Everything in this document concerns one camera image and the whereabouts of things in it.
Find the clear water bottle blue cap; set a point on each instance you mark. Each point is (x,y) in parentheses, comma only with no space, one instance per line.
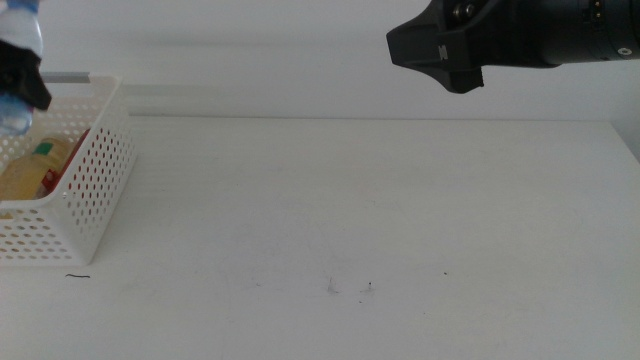
(20,30)

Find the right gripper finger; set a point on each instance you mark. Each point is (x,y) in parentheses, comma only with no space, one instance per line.
(415,42)
(462,60)

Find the white perforated plastic basket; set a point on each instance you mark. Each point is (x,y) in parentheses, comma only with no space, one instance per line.
(100,180)

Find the red cola can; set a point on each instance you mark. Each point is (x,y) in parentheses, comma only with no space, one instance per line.
(80,147)

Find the yellow tea bottle green label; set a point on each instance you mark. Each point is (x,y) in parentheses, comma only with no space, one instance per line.
(30,175)

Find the pale grey wall trunking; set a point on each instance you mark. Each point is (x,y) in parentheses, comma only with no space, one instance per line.
(200,102)

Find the small black thread scrap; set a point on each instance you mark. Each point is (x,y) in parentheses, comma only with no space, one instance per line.
(78,275)

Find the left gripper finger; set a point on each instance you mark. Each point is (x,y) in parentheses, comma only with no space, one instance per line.
(22,77)

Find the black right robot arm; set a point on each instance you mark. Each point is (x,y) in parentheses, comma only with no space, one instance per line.
(600,30)

